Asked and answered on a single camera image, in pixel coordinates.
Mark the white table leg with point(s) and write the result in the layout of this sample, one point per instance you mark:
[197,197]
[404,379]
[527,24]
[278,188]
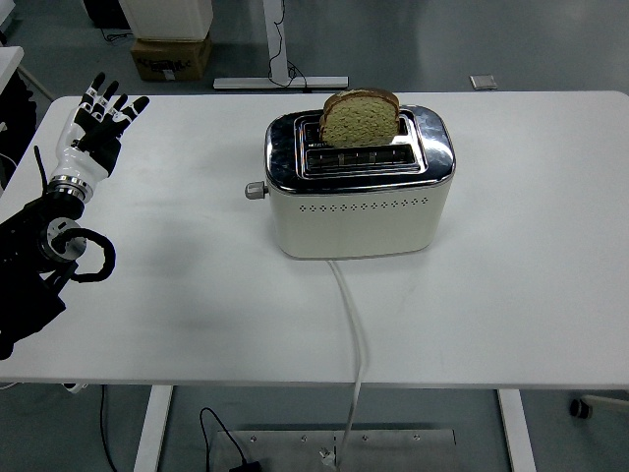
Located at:
[152,428]
[516,432]

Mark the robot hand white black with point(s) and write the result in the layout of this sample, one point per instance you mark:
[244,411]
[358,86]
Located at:
[74,157]

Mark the white desk leg with foot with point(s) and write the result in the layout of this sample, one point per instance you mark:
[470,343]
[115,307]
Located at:
[275,81]

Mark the grey floor outlet plate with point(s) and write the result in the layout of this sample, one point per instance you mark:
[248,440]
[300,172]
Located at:
[483,82]

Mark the white cabinet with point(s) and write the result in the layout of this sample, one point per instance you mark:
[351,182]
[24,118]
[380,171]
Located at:
[167,17]

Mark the grey toaster lever knob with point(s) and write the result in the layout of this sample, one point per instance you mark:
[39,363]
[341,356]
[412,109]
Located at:
[254,191]

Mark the brown cardboard box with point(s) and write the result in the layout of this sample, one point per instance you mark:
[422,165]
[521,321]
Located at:
[169,59]

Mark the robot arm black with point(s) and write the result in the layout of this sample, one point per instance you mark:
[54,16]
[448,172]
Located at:
[29,236]

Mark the white side table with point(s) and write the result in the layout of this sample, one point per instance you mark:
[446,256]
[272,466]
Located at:
[9,64]

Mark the black equipment beside table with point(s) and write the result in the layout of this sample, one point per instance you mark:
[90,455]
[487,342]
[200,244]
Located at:
[17,123]

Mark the brown bread slice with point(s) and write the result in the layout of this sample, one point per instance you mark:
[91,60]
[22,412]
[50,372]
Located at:
[359,123]

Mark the grey metal plate with screws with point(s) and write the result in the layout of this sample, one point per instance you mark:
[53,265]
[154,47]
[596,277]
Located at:
[393,452]

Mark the black case on floor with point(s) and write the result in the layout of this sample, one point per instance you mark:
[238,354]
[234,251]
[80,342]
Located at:
[105,15]

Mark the chair base with black caster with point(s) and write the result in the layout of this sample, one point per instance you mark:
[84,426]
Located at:
[581,408]

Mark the cream and chrome toaster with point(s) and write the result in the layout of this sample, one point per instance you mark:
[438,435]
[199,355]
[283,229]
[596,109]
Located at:
[354,226]

